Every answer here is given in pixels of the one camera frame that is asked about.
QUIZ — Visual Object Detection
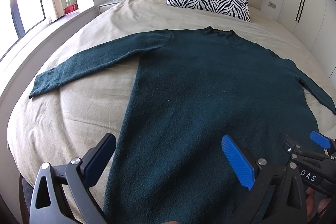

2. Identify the white nightstand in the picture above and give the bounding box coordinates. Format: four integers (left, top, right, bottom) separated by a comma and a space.
98, 0, 122, 14

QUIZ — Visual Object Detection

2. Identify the right wall socket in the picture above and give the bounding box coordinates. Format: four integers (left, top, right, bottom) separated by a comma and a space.
268, 2, 276, 9

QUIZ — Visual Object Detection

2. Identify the red box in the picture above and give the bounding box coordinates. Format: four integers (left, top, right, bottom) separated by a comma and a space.
64, 3, 78, 14

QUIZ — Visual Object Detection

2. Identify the window with dark frame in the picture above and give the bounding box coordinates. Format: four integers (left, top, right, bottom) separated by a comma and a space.
1, 0, 46, 59

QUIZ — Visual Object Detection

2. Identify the white wardrobe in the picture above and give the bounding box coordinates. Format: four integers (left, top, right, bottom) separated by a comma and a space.
278, 0, 335, 77

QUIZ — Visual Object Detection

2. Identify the beige bed sheet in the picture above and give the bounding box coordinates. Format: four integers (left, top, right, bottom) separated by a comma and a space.
6, 0, 336, 223

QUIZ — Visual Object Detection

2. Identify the dark green knit sweater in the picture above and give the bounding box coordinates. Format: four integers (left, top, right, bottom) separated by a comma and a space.
30, 27, 335, 223

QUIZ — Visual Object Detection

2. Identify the person's right hand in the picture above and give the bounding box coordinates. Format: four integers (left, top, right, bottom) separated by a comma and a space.
306, 187, 331, 222

